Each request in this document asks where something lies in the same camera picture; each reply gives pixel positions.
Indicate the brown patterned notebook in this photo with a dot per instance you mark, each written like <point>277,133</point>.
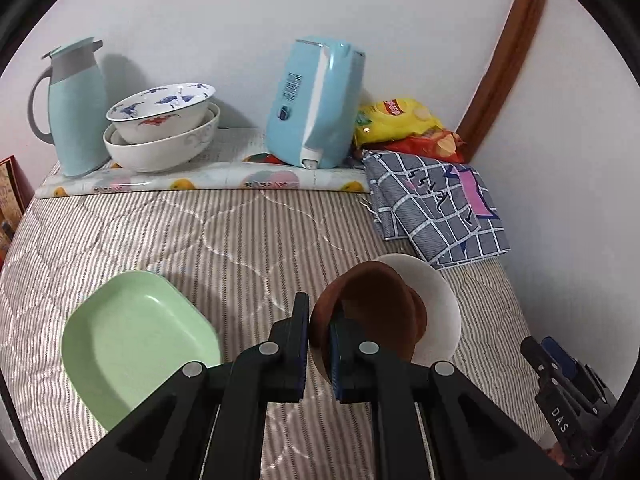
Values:
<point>9,190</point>

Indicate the grey striped quilt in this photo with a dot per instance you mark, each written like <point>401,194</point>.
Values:
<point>225,245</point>

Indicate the blue patterned white bowl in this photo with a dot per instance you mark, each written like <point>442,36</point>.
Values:
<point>155,115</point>

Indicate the green square plate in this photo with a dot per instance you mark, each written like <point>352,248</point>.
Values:
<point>140,340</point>

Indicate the yellow chip bag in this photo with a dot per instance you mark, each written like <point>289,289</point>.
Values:
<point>395,120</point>

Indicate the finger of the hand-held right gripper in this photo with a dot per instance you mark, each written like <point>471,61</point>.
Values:
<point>537,355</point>
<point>562,360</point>

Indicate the rolled printed table cover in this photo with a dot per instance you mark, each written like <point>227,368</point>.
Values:
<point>200,180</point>

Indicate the blue checked cloth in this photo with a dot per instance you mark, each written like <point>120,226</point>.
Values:
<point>430,205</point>

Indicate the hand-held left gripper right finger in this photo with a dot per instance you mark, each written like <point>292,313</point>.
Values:
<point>336,360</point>

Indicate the plain white bowl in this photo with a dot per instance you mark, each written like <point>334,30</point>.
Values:
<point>435,305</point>

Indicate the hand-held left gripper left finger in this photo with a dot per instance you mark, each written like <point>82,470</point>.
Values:
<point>300,360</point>

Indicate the large white bowl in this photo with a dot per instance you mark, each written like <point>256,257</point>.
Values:
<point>160,152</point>

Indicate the red snack bag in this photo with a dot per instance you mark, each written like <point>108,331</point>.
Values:
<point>430,145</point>

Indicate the small brown bowl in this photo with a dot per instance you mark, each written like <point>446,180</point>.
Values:
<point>421,320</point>
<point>375,300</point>

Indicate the light blue thermos jug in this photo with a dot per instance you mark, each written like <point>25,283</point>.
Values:
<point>80,110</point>

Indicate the brown wooden door frame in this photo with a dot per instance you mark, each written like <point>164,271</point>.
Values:
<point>505,60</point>

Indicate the light blue electric kettle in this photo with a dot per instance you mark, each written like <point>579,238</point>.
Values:
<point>310,105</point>

